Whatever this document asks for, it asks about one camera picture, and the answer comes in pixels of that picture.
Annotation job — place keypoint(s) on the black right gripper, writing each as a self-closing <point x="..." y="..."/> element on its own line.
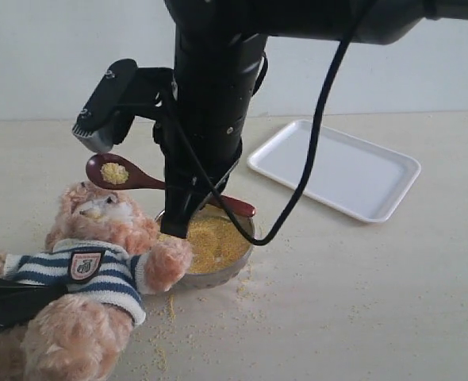
<point x="190" y="184"/>

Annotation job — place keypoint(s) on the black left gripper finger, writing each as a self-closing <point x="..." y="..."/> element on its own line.
<point x="20" y="303"/>

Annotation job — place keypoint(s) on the dark red wooden spoon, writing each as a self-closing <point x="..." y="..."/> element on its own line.
<point x="113" y="172"/>

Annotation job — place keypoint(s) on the beige teddy bear striped sweater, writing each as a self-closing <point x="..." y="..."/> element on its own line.
<point x="108" y="254"/>

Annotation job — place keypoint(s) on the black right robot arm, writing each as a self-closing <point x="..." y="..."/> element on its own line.
<point x="219" y="53"/>

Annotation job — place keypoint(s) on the yellow millet grains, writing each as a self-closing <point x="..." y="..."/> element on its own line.
<point x="216" y="244"/>

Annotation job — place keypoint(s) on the steel bowl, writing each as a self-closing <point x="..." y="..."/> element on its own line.
<point x="215" y="279"/>

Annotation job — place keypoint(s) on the white rectangular plastic tray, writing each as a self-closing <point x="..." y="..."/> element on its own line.
<point x="354" y="176"/>

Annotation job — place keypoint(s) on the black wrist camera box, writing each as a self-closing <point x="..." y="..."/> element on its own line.
<point x="94" y="126"/>

